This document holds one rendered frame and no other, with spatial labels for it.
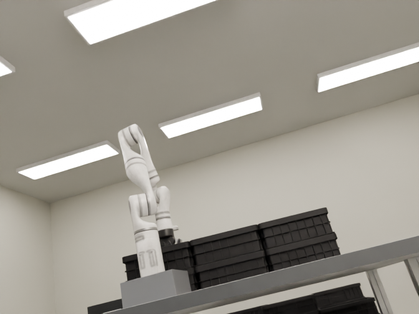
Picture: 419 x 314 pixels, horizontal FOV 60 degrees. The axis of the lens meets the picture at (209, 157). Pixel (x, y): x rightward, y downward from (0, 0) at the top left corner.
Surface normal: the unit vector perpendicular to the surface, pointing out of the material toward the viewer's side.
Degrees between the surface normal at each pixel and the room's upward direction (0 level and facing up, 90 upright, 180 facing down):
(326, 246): 90
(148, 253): 91
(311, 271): 90
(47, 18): 180
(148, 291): 90
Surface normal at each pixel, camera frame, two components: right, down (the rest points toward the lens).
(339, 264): -0.22, -0.34
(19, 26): 0.22, 0.90
